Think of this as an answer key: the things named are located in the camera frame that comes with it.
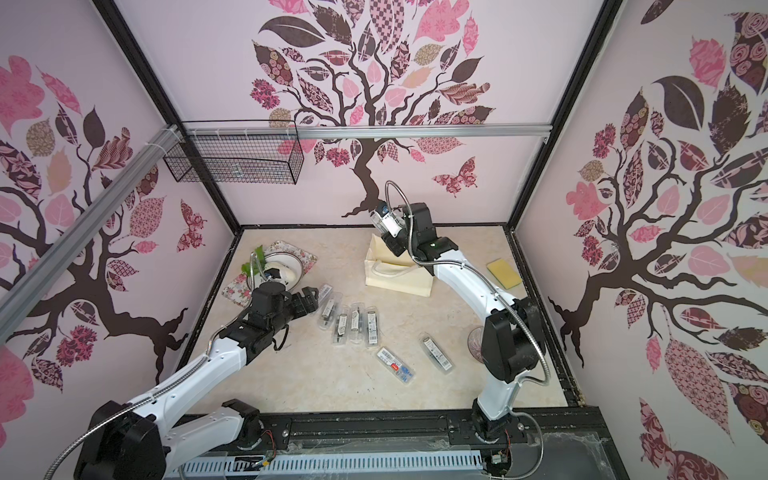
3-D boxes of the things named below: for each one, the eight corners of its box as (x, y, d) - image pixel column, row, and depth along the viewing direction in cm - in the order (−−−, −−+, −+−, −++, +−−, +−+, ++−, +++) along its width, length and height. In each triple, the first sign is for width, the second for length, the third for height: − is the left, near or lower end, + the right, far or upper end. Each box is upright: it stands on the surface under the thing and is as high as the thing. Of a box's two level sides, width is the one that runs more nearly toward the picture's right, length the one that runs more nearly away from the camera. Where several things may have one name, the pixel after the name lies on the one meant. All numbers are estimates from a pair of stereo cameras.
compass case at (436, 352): (448, 377, 84) (449, 374, 83) (416, 339, 92) (416, 336, 90) (457, 369, 86) (458, 366, 84) (425, 332, 93) (425, 329, 92)
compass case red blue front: (374, 357, 88) (374, 355, 87) (382, 348, 90) (382, 345, 89) (408, 385, 83) (409, 383, 81) (416, 375, 85) (416, 373, 83)
